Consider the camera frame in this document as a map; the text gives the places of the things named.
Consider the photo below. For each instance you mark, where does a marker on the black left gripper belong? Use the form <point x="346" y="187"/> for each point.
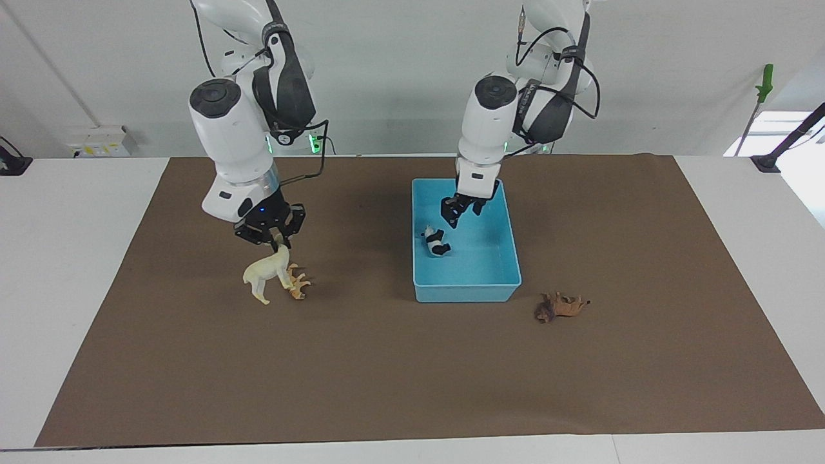
<point x="469" y="193"/>

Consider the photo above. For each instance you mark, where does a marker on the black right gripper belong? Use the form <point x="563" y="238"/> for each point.
<point x="267" y="219"/>

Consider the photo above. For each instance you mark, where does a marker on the cream white animal toy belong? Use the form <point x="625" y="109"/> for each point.
<point x="264" y="270"/>

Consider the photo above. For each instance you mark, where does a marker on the black and white panda toy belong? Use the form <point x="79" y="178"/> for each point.
<point x="437" y="243"/>

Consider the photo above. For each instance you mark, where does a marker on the orange striped tiger toy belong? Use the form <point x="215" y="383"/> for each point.
<point x="299" y="283"/>

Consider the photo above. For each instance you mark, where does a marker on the brown lion toy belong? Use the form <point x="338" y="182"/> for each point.
<point x="564" y="306"/>

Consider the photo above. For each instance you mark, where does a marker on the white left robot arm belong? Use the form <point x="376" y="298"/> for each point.
<point x="486" y="122"/>

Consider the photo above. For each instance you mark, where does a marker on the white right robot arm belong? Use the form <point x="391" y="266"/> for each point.
<point x="235" y="129"/>

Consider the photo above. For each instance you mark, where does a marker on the light blue storage box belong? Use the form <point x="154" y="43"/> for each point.
<point x="480" y="267"/>

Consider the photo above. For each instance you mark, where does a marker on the brown table mat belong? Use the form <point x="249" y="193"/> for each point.
<point x="412" y="374"/>

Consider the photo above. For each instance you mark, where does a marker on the black table clamp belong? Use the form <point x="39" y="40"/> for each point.
<point x="11" y="161"/>

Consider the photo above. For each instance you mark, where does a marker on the white wall outlet box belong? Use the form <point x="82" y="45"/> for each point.
<point x="100" y="142"/>

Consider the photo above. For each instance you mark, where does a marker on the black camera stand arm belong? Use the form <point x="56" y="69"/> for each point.
<point x="793" y="138"/>

